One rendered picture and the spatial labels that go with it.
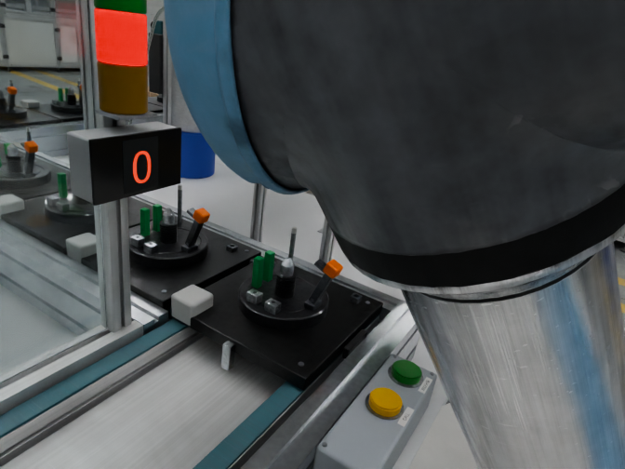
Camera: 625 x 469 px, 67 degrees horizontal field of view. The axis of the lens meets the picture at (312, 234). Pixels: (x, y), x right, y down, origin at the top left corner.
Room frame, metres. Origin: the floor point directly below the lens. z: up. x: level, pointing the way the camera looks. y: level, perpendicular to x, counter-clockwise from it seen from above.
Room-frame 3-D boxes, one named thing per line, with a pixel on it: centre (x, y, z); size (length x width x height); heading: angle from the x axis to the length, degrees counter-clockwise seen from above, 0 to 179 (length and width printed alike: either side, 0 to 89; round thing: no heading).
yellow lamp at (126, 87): (0.52, 0.23, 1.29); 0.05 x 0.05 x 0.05
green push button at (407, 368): (0.51, -0.15, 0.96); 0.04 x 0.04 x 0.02
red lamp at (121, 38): (0.52, 0.23, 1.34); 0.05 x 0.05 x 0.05
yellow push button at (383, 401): (0.45, -0.12, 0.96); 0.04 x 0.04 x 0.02
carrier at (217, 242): (0.75, 0.25, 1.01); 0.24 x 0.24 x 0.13; 61
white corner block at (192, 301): (0.59, 0.16, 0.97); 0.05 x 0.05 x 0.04; 61
